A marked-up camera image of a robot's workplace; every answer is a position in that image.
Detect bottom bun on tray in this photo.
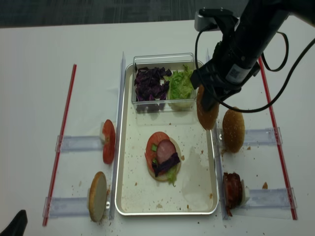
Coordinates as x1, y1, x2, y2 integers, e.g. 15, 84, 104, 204
145, 138, 182, 185

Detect sesame top bun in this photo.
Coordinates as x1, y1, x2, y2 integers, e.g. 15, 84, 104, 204
196, 85, 220, 130

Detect clear lower right rail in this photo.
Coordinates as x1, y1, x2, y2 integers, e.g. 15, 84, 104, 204
243, 188, 297, 209

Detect clear plastic salad container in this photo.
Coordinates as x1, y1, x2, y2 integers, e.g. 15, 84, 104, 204
131, 53, 196, 113

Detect left bun half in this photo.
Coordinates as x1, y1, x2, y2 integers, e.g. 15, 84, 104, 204
88, 172, 107, 222

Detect white meat pusher block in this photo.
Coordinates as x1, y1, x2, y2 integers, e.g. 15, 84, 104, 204
240, 179, 250, 206

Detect sliced meat stack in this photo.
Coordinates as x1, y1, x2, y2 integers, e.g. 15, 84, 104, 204
223, 173, 243, 217

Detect lettuce on burger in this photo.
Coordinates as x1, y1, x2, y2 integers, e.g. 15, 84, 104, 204
166, 166, 177, 187

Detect clear lower left rail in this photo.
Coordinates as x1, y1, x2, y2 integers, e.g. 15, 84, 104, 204
43, 197, 89, 218

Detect clear upper left rail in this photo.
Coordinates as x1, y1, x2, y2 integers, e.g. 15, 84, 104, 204
55, 136, 103, 152

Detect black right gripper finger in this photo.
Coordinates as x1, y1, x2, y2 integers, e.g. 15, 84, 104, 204
202, 86, 221, 111

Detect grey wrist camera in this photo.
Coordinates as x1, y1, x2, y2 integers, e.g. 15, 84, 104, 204
194, 8, 239, 31

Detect green lettuce pile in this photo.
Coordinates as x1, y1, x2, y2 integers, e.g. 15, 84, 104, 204
164, 64, 193, 100

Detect tomato slices stack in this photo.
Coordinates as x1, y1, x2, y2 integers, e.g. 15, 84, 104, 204
102, 119, 116, 165

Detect black camera cable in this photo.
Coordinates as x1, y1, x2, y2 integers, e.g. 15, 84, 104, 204
194, 24, 315, 114

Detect red right strip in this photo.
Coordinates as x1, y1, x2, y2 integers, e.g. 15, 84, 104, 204
258, 57, 298, 220

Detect metal baking tray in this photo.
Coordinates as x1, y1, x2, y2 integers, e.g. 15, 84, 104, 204
115, 65, 219, 216

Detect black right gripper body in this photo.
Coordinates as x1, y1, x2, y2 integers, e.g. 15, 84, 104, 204
190, 43, 260, 98

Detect red left strip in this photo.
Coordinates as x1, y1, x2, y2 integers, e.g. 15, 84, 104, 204
42, 64, 77, 227

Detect black left gripper tip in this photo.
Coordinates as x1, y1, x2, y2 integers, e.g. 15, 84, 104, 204
0, 209, 28, 236

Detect clear rail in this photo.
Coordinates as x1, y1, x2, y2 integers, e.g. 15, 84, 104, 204
243, 127, 283, 146
243, 188, 297, 209
55, 136, 103, 152
43, 197, 89, 218

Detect sesame bun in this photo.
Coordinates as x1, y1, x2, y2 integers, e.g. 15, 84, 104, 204
196, 85, 220, 130
222, 109, 245, 153

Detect purple cabbage on burger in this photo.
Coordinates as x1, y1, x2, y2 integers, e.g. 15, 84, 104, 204
152, 152, 180, 177

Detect white tomato pusher block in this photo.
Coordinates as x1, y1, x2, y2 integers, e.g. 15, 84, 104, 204
99, 122, 105, 143

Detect purple cabbage pile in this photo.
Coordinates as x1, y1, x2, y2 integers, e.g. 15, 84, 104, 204
134, 67, 172, 101

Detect ham slice on tray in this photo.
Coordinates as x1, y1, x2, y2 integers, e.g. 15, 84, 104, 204
157, 139, 176, 164

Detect clear upper right rail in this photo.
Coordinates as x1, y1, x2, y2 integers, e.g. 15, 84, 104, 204
243, 127, 283, 146

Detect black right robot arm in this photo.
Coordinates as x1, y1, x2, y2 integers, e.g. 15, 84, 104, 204
191, 0, 315, 95

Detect red strip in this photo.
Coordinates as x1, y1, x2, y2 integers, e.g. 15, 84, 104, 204
42, 64, 77, 227
258, 57, 298, 220

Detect tomato slice on tray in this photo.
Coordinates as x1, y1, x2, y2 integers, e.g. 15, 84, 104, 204
145, 132, 170, 171

